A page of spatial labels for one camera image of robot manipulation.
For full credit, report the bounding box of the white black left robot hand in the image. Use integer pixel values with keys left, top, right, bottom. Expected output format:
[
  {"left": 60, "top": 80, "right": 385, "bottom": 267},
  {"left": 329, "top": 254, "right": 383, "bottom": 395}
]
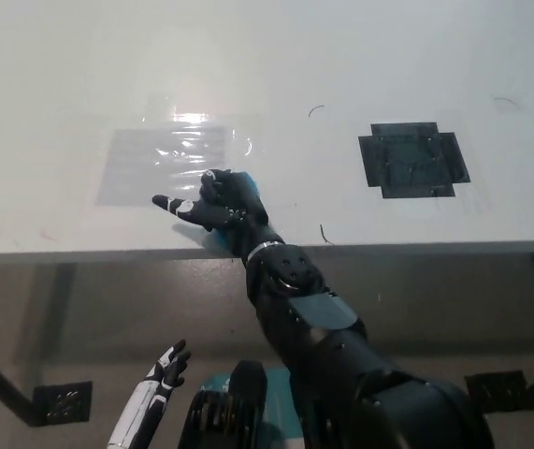
[{"left": 106, "top": 339, "right": 192, "bottom": 449}]

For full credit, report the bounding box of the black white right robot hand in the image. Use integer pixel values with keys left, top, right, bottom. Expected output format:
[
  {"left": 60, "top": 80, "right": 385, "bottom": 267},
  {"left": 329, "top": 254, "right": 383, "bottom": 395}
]
[{"left": 152, "top": 167, "right": 285, "bottom": 259}]

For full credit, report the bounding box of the blue soft sponge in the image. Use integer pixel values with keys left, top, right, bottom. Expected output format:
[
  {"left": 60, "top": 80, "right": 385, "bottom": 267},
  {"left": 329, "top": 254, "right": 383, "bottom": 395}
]
[{"left": 203, "top": 170, "right": 262, "bottom": 247}]

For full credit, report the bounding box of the black tape marked spot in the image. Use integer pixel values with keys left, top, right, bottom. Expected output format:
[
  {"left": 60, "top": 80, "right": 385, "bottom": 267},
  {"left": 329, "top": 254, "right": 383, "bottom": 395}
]
[{"left": 357, "top": 122, "right": 472, "bottom": 200}]

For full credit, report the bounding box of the black floor tape patch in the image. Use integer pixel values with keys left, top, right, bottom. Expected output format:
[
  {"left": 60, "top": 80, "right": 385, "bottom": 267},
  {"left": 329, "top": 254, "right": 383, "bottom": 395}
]
[
  {"left": 463, "top": 369, "right": 529, "bottom": 415},
  {"left": 32, "top": 381, "right": 94, "bottom": 427}
]

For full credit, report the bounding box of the clear plastic sheet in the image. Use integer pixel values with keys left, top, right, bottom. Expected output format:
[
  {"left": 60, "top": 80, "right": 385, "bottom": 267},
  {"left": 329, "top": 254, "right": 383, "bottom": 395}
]
[{"left": 96, "top": 126, "right": 228, "bottom": 207}]

